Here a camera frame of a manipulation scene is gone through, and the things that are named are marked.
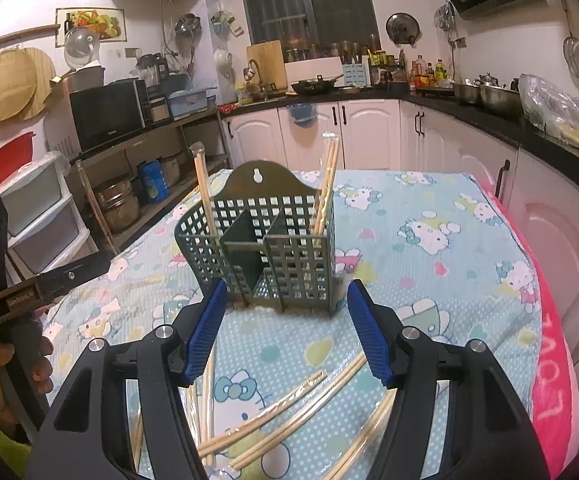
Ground fruit wall poster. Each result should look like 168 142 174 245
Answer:
54 7 129 48

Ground wooden cutting board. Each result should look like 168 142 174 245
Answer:
246 40 288 93

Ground row of glass jars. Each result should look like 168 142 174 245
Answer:
284 35 385 61

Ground steel pot lid on wall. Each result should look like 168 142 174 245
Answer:
386 12 420 46

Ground steel kettle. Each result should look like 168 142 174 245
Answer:
472 72 505 90

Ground hanging mesh strainer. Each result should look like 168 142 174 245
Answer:
557 0 579 80

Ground cartoon cat printed blanket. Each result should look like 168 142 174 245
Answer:
44 167 545 480

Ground white box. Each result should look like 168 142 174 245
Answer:
284 57 343 88

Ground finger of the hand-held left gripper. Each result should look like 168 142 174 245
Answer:
34 250 113 307

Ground wooden shelf unit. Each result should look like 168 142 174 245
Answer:
67 107 233 256

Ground small steel bowl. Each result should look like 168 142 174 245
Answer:
452 80 483 106

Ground green grid utensil holder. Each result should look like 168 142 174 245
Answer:
174 160 337 317

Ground large steel bowl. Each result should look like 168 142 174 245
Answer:
477 85 523 116

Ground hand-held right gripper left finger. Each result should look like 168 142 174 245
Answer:
24 279 230 480

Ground blue hanging bag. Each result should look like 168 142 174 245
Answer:
288 102 316 126

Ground pink blanket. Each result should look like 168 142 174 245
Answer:
469 175 579 480

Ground red plastic basin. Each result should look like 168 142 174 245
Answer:
0 131 36 188

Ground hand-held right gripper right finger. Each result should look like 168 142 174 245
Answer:
345 280 553 480

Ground green hanging wall rack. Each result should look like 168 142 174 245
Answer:
212 10 245 38

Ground blue knife block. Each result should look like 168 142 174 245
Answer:
342 55 370 88

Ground large steel stockpot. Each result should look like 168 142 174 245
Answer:
92 172 140 233

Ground black microwave oven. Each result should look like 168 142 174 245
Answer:
68 78 150 153

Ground clear plastic bag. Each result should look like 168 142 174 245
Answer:
518 74 579 161

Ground black kitchen countertop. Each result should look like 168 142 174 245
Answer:
220 85 579 181

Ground row of condiment bottles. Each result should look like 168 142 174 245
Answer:
409 55 453 91

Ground glass pot lid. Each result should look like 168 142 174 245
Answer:
64 27 101 71

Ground black blender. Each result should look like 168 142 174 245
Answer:
137 52 170 98

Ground grey pot with gold handle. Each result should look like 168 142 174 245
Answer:
50 65 106 93

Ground white kitchen cabinets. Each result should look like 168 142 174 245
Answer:
222 100 579 381

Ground blue tin can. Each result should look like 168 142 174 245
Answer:
137 160 166 204

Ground hanging steel pot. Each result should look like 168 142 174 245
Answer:
174 12 203 41

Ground wooden wall rail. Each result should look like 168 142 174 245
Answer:
0 24 61 56

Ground hanging kitchen utensils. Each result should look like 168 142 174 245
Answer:
433 2 457 43

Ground round wooden board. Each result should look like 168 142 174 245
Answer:
20 47 56 120

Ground dark kitchen window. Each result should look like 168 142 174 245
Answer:
237 0 380 48

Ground metal kitchen faucet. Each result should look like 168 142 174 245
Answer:
244 59 265 96

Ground white plastic drawer unit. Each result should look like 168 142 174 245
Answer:
0 152 93 273

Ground black wok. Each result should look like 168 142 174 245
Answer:
289 75 345 97

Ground round bamboo tray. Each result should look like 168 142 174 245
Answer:
0 50 38 122

